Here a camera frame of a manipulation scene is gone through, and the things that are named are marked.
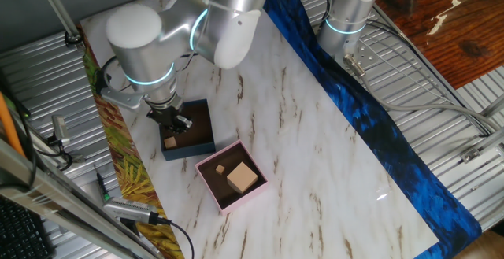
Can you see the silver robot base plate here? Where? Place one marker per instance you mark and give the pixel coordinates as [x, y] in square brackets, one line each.
[368, 54]

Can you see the orange pole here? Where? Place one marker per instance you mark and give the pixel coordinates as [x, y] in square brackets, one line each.
[10, 125]

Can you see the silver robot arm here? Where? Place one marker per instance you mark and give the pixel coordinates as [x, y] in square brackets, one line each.
[141, 46]

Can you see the aluminium rail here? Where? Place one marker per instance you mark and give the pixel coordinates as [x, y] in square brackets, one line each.
[492, 107]
[484, 145]

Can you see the brown wood pattern board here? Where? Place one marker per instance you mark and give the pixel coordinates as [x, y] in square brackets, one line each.
[453, 27]

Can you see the large wooden cube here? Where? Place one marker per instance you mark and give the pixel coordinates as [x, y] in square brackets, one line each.
[241, 177]

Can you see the tiny wooden cube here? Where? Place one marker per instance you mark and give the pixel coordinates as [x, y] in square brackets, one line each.
[220, 169]

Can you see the pink cardboard box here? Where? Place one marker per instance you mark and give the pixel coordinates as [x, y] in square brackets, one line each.
[244, 202]

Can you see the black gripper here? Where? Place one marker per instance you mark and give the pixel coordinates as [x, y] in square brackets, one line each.
[165, 113]

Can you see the yellow green painted cloth strip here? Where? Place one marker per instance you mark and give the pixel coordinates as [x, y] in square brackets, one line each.
[118, 152]

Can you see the silver ribbed camera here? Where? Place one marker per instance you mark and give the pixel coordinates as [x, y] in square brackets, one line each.
[130, 209]

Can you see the black rod base knob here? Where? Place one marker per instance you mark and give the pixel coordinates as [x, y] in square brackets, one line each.
[74, 39]

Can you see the medium wooden cube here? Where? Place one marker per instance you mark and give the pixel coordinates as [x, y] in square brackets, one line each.
[170, 143]

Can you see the white marble pattern mat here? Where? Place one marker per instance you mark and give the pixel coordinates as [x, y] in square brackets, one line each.
[315, 172]

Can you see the blue painted cloth strip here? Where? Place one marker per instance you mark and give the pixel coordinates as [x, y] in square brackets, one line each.
[393, 152]

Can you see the dark blue cardboard box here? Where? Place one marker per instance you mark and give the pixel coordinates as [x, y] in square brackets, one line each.
[197, 149]

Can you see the grey metal rod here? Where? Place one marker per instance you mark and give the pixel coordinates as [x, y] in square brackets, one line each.
[55, 3]

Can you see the black keyboard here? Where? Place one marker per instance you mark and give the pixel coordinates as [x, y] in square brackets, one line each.
[19, 231]

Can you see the aluminium frame beam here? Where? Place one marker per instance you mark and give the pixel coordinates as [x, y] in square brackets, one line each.
[59, 200]

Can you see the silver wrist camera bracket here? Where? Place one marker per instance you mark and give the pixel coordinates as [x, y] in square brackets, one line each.
[122, 98]

